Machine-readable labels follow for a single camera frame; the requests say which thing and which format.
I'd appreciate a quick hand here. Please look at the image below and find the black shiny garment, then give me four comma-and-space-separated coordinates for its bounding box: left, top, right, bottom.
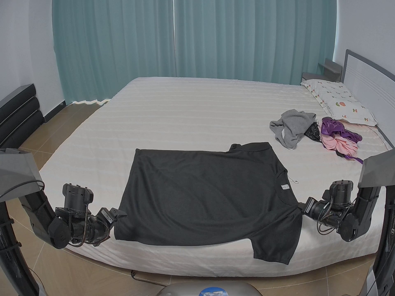
304, 121, 323, 142

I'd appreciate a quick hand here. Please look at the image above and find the blue-green curtain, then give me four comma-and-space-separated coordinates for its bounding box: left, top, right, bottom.
52, 0, 178, 104
173, 0, 338, 86

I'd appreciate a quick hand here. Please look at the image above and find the pink garment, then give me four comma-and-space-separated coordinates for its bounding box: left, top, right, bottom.
321, 134, 358, 157

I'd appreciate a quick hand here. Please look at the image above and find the purple garment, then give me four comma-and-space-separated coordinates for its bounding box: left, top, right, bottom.
320, 117, 365, 164

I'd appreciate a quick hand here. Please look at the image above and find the black T-shirt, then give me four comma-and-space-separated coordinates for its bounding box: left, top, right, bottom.
114, 141, 303, 265

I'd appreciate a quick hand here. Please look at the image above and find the grey bedside table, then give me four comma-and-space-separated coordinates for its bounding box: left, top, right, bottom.
302, 58, 343, 82

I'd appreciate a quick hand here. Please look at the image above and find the black cable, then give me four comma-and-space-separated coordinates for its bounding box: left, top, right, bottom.
0, 180, 46, 200
130, 269, 168, 287

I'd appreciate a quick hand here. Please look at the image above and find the black chest of drawers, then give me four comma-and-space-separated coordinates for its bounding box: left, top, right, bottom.
0, 83, 44, 149

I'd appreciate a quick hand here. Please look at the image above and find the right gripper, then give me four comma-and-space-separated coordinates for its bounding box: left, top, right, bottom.
301, 197, 323, 219

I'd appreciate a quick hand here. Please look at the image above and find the grey garment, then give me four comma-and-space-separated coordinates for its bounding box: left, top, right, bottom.
269, 110, 318, 150

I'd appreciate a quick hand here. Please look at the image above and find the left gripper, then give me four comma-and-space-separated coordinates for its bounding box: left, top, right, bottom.
94, 207, 128, 238

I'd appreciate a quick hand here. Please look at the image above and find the bed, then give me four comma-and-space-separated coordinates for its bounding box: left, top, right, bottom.
38, 49, 395, 278

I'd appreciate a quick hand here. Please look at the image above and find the white printed pillow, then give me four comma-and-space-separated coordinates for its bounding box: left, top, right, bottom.
301, 79, 378, 126

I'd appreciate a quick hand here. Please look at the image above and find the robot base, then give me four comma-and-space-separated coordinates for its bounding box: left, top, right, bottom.
156, 281, 263, 296

